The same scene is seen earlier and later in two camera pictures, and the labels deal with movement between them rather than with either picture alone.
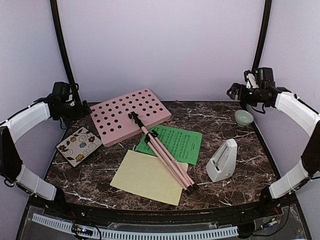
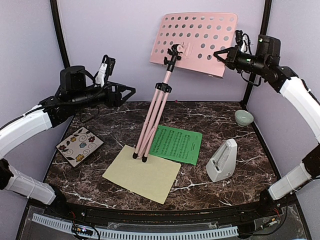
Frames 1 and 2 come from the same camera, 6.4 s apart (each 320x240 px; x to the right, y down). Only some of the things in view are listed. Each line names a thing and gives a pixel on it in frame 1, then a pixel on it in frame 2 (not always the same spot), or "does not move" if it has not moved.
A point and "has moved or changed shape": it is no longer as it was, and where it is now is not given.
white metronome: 221,165 does not move
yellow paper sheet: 145,174 has moved or changed shape
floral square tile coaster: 78,146 does not move
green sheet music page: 185,145 does not move
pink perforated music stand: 119,119 -> 188,41
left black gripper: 80,113 -> 117,100
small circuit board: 76,229 does not move
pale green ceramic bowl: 243,118 does not move
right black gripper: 234,87 -> 231,59
